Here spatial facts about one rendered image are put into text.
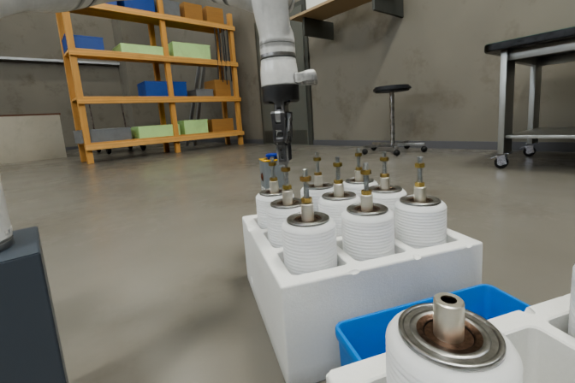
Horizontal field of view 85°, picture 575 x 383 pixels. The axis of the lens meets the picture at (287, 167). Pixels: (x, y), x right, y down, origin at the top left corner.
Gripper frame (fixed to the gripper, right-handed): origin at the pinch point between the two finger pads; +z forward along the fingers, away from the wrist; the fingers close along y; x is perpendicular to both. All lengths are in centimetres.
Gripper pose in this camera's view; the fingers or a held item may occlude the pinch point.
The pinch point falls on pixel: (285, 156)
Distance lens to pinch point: 64.8
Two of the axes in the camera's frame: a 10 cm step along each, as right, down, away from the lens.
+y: -1.0, 1.6, -9.8
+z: 0.7, 9.9, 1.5
